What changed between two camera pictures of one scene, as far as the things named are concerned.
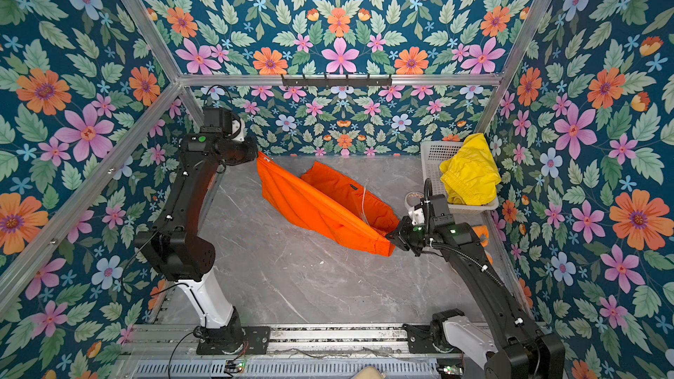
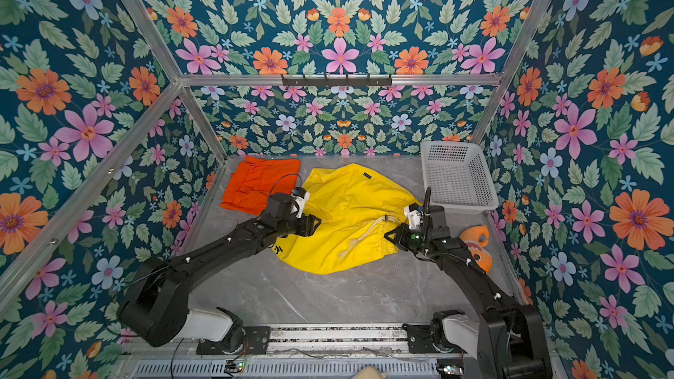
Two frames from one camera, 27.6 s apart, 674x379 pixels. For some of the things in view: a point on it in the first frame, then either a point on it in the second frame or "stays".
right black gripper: [400, 236] stays
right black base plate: [420, 340] stays
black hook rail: [343, 82] stays
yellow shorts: [471, 176] to [357, 210]
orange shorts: [332, 201] to [248, 189]
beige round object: [369, 372] stays
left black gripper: [249, 150] to [310, 226]
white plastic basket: [433, 154] stays
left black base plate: [256, 342] stays
